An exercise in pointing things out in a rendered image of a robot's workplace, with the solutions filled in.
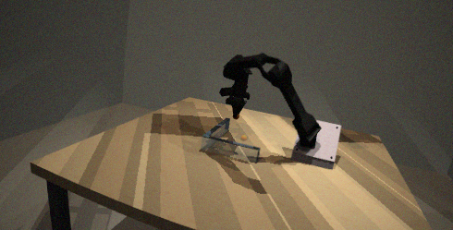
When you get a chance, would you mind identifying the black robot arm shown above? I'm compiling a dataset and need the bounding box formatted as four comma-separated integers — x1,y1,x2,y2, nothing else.
223,54,322,148

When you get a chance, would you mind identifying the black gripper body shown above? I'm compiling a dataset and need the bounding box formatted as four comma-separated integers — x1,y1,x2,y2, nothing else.
226,82,250,106

